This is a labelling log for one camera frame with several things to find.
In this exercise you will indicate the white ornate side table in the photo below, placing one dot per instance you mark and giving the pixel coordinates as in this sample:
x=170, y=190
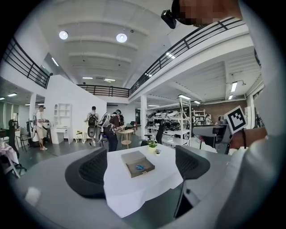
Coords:
x=81, y=133

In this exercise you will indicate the white tablecloth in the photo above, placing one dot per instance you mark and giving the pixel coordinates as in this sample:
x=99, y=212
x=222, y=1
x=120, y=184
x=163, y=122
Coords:
x=134, y=190

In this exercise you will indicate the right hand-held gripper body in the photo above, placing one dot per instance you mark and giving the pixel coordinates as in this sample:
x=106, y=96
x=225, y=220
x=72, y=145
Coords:
x=235, y=119

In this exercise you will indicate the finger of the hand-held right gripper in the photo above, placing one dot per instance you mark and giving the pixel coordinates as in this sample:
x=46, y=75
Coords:
x=205, y=130

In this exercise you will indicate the person's right forearm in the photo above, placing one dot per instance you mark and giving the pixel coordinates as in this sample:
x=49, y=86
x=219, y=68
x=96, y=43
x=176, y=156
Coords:
x=254, y=136

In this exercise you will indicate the black office chair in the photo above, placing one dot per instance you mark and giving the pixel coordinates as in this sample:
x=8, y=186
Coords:
x=159, y=132

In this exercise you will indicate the black head-worn camera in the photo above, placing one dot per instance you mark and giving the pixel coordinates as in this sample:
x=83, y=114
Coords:
x=168, y=19

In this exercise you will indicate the gray metal-frame chair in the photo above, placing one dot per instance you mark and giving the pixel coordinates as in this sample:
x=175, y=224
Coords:
x=24, y=138

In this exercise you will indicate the grey drawer box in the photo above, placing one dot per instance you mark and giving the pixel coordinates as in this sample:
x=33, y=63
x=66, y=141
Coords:
x=134, y=156

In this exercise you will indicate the green plant in pale pot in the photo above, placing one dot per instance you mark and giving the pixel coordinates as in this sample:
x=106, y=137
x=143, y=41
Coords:
x=152, y=145

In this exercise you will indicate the white metal storage rack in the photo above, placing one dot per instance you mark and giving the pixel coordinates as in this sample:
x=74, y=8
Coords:
x=176, y=134

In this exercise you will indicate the person's white shirt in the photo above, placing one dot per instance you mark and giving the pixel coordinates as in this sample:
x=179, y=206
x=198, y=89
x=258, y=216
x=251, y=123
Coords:
x=250, y=179

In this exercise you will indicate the round ceiling lamp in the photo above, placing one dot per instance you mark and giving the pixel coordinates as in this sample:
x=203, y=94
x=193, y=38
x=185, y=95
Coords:
x=63, y=35
x=121, y=37

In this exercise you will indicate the white and black robot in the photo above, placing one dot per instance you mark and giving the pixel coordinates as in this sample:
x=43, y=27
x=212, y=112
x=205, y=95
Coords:
x=33, y=143

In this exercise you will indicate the black balcony railing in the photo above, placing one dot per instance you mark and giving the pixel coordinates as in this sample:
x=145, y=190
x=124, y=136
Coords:
x=29, y=67
x=102, y=86

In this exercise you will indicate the round wooden side table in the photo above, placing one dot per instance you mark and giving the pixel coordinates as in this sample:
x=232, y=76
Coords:
x=125, y=132

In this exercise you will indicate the person's head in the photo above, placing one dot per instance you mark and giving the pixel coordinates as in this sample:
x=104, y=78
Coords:
x=201, y=13

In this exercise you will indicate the white bookshelf desk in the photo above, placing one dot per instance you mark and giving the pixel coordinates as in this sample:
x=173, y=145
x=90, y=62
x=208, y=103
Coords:
x=64, y=134

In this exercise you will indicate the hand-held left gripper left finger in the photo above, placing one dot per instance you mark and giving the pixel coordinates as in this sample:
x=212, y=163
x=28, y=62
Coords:
x=51, y=190

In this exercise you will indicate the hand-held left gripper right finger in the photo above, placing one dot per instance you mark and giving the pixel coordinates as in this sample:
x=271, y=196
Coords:
x=201, y=201

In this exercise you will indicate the small succulent in white pot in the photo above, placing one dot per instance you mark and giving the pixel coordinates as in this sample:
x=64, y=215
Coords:
x=158, y=153

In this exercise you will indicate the pink patterned cloth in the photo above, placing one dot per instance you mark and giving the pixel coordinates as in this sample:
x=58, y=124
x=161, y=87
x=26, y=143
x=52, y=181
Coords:
x=9, y=152

